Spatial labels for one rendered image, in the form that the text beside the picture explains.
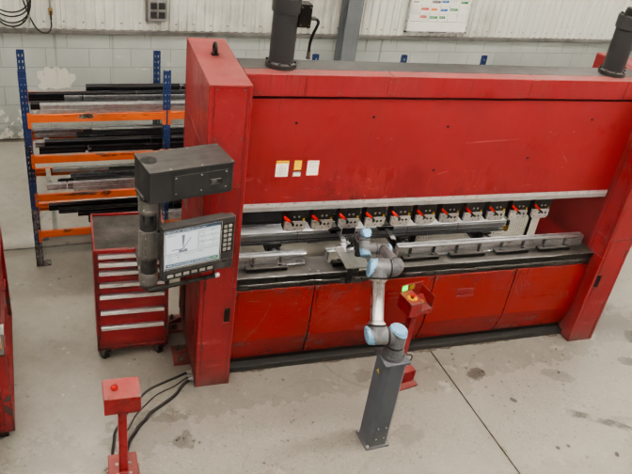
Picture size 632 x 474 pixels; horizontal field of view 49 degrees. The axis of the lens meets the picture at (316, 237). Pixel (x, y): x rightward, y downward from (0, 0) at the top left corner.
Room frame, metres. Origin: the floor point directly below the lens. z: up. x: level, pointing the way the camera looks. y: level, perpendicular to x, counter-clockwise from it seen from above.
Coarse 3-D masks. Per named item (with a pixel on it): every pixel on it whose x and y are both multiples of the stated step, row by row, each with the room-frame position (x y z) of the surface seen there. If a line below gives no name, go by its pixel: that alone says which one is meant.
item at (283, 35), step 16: (272, 0) 4.15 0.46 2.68; (288, 0) 4.08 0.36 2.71; (288, 16) 4.10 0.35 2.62; (304, 16) 4.17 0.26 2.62; (272, 32) 4.13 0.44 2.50; (288, 32) 4.10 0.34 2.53; (272, 48) 4.12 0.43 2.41; (288, 48) 4.11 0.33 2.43; (272, 64) 4.08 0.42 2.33; (288, 64) 4.11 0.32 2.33
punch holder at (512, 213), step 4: (512, 200) 4.77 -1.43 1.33; (516, 200) 4.76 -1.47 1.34; (520, 200) 4.77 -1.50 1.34; (524, 200) 4.78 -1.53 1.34; (528, 200) 4.79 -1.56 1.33; (508, 204) 4.80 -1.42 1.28; (512, 204) 4.76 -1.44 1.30; (516, 204) 4.76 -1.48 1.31; (520, 204) 4.77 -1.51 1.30; (524, 204) 4.79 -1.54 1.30; (528, 204) 4.80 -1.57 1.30; (508, 208) 4.79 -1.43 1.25; (512, 208) 4.75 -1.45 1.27; (516, 208) 4.76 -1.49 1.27; (520, 208) 4.78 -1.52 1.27; (524, 208) 4.79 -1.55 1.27; (508, 212) 4.78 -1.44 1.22; (512, 212) 4.75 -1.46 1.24; (520, 212) 4.78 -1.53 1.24; (524, 212) 4.79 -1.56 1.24; (508, 216) 4.75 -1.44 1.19; (512, 216) 4.75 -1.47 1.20; (516, 216) 4.77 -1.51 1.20; (520, 216) 4.78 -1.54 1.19; (524, 216) 4.80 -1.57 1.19
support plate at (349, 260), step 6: (342, 252) 4.20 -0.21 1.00; (354, 252) 4.22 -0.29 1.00; (342, 258) 4.13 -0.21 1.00; (348, 258) 4.14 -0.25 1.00; (354, 258) 4.15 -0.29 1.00; (360, 258) 4.16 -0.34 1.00; (348, 264) 4.05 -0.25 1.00; (354, 264) 4.06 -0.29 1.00; (360, 264) 4.08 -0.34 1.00; (366, 264) 4.09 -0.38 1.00
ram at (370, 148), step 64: (256, 128) 3.98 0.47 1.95; (320, 128) 4.14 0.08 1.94; (384, 128) 4.31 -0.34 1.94; (448, 128) 4.48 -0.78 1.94; (512, 128) 4.67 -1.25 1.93; (576, 128) 4.87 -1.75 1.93; (256, 192) 4.00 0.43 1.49; (320, 192) 4.16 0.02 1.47; (384, 192) 4.34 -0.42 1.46; (448, 192) 4.53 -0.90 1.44; (512, 192) 4.73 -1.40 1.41
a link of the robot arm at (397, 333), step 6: (390, 324) 3.45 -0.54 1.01; (396, 324) 3.46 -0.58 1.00; (402, 324) 3.47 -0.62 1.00; (390, 330) 3.41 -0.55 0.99; (396, 330) 3.40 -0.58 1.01; (402, 330) 3.41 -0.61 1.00; (390, 336) 3.38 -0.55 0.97; (396, 336) 3.38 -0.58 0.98; (402, 336) 3.38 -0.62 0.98; (390, 342) 3.37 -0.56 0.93; (396, 342) 3.37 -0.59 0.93; (402, 342) 3.38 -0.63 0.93; (396, 348) 3.38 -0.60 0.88; (402, 348) 3.39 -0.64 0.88
